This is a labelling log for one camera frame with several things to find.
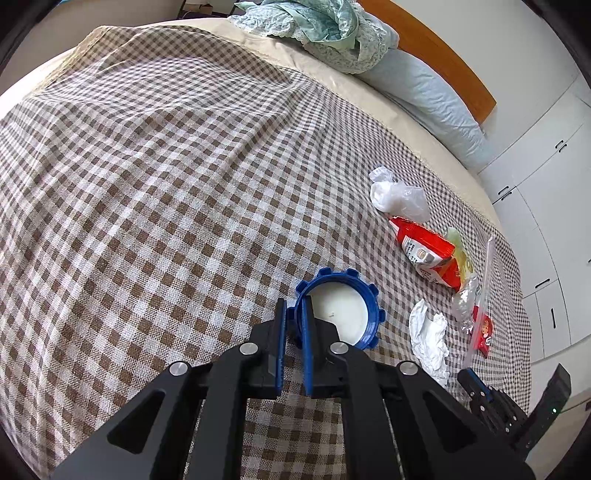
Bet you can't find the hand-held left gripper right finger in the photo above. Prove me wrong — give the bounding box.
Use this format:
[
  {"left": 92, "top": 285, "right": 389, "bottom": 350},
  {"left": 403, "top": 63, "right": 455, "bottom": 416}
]
[{"left": 300, "top": 298, "right": 536, "bottom": 480}]

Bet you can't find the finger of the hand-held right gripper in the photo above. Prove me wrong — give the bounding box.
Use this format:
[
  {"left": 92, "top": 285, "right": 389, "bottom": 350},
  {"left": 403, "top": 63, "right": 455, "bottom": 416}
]
[
  {"left": 457, "top": 368, "right": 494, "bottom": 416},
  {"left": 487, "top": 385, "right": 529, "bottom": 437}
]

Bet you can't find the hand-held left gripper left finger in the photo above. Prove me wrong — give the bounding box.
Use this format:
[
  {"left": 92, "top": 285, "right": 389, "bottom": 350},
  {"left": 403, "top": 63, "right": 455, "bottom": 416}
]
[{"left": 53, "top": 298, "right": 289, "bottom": 480}]

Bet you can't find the blue plastic lid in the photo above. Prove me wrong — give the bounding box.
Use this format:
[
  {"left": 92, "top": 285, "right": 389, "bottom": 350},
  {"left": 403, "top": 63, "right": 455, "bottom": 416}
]
[{"left": 286, "top": 268, "right": 386, "bottom": 349}]

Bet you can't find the small red packet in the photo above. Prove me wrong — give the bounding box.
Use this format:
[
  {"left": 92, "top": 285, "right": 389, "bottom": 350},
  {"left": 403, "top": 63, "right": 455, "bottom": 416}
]
[{"left": 471, "top": 305, "right": 494, "bottom": 358}]

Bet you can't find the white crumpled tissue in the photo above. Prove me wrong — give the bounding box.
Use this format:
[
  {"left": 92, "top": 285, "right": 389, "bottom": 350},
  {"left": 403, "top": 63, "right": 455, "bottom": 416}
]
[{"left": 409, "top": 299, "right": 451, "bottom": 387}]

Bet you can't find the clear plastic bag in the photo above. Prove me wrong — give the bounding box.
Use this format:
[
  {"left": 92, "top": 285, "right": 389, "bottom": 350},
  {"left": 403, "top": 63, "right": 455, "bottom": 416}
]
[{"left": 450, "top": 235, "right": 496, "bottom": 365}]

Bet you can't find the yellow green wrapper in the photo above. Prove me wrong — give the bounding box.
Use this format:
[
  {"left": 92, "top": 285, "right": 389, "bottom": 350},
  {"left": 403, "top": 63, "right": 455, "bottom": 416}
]
[{"left": 445, "top": 227, "right": 481, "bottom": 282}]

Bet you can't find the red snack packet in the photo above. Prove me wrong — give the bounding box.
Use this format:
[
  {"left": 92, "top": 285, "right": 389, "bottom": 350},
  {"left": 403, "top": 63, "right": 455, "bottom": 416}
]
[{"left": 389, "top": 215, "right": 462, "bottom": 291}]

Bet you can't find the white plastic bag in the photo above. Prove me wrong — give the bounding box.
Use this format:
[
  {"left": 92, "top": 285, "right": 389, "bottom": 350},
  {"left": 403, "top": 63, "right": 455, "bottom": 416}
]
[{"left": 368, "top": 166, "right": 430, "bottom": 225}]

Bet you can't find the white wardrobe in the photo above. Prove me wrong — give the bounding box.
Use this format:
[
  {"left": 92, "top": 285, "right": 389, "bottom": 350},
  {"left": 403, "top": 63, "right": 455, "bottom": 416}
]
[{"left": 478, "top": 69, "right": 591, "bottom": 365}]

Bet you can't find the brown checked blanket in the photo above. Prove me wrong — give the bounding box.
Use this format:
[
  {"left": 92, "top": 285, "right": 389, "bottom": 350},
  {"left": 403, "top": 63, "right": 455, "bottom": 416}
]
[{"left": 0, "top": 23, "right": 532, "bottom": 480}]

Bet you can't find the light blue pillow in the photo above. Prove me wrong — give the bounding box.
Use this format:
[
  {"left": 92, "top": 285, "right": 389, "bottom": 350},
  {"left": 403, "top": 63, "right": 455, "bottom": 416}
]
[{"left": 360, "top": 23, "right": 490, "bottom": 171}]

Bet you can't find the beige bed sheet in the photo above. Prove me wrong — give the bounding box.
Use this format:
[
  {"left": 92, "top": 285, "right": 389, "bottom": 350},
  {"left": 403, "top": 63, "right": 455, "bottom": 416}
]
[{"left": 28, "top": 23, "right": 502, "bottom": 227}]

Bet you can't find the green lace quilt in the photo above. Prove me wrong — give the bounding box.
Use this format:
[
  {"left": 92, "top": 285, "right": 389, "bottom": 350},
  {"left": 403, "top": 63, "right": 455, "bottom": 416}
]
[{"left": 228, "top": 0, "right": 400, "bottom": 77}]

